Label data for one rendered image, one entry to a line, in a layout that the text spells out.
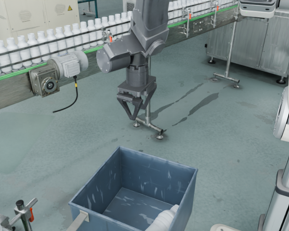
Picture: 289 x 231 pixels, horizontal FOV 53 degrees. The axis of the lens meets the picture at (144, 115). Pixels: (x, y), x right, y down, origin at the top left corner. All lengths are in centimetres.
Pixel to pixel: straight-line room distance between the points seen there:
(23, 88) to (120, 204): 94
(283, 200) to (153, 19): 75
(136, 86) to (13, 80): 112
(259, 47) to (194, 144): 186
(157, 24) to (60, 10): 395
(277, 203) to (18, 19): 377
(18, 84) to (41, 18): 268
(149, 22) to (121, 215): 78
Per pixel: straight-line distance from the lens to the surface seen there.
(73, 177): 242
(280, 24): 396
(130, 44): 67
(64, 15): 458
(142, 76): 72
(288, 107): 88
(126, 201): 120
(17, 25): 425
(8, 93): 177
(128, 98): 73
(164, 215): 107
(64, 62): 175
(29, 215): 77
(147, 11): 57
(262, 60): 413
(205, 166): 251
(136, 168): 114
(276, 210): 113
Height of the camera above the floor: 163
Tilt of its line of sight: 32 degrees down
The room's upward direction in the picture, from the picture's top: straight up
